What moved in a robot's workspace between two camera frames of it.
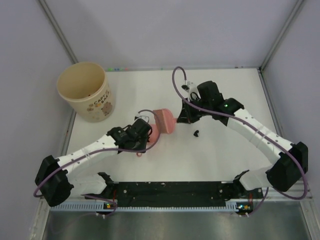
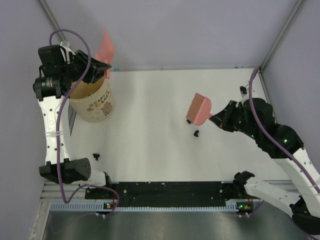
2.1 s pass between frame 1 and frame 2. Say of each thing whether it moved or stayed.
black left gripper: moved
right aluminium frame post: stayed
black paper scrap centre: stayed
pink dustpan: moved
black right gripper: moved
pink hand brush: moved
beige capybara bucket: stayed
